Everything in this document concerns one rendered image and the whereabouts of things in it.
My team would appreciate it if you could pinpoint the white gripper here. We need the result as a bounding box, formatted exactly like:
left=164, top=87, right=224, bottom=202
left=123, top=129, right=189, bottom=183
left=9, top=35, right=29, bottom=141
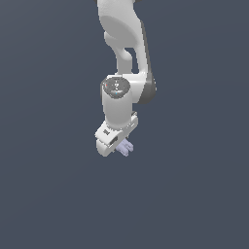
left=94, top=111, right=139, bottom=159

